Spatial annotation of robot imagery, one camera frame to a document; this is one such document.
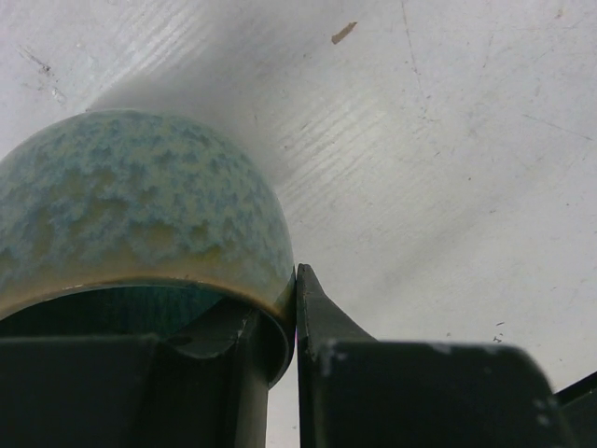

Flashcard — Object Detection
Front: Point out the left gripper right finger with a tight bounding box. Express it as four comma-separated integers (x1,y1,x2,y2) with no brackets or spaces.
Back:
296,264,596,447

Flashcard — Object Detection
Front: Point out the green speckled mug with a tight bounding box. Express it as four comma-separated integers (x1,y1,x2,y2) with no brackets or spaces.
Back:
1,110,296,385

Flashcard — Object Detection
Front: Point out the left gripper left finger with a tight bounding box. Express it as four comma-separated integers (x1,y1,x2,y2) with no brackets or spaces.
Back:
1,301,269,447

